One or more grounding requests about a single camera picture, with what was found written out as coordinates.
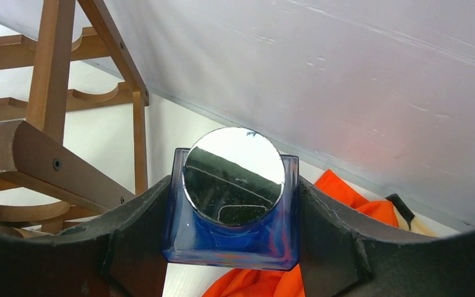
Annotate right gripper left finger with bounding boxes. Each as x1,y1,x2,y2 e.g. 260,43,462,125
0,176,171,296

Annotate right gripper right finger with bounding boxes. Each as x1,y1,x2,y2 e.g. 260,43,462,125
299,179,475,296

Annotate blue square glass bottle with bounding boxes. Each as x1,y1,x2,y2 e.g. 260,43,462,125
161,127,300,271

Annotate brown wooden wine rack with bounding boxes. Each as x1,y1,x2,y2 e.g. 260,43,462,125
0,1,149,238

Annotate orange cloth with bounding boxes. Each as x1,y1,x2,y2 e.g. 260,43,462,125
202,170,400,297

